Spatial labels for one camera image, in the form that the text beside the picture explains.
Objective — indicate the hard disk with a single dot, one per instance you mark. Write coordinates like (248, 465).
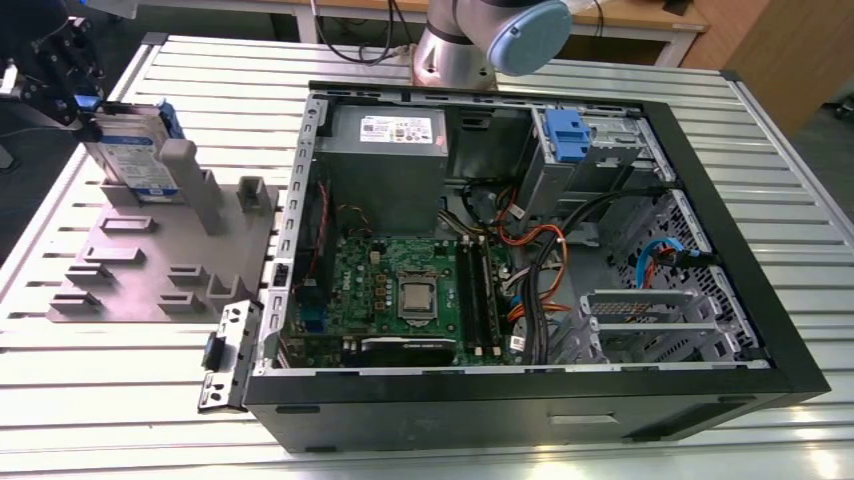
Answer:
(134, 155)

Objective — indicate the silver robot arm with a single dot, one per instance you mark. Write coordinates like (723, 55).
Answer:
(454, 55)

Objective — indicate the metal disk bay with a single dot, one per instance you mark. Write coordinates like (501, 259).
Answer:
(641, 305)

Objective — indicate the black floor equipment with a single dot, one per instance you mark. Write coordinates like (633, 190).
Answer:
(14, 20)

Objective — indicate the grey parts rack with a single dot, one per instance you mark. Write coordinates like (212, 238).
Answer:
(167, 240)

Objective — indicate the grey power supply unit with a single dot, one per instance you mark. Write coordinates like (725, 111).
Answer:
(380, 190)

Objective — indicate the green motherboard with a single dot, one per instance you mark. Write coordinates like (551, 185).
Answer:
(354, 300)

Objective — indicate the silver CPU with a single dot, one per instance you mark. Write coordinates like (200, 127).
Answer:
(419, 295)

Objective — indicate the black graphics card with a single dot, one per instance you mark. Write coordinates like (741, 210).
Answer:
(407, 350)

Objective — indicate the black RAM stick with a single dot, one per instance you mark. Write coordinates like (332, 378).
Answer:
(490, 300)
(470, 300)

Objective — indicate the blue drive bay latch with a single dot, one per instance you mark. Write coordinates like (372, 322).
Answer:
(567, 135)

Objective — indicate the metal optical drive bay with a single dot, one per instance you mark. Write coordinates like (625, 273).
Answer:
(601, 170)

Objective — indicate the wooden desk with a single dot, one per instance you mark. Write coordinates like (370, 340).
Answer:
(634, 17)

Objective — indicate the black open PC case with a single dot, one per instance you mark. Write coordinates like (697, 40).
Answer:
(467, 415)

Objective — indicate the wooden cabinet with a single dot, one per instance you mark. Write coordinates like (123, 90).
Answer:
(787, 50)

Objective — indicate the metal slot cover bracket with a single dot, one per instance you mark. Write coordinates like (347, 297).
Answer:
(234, 350)

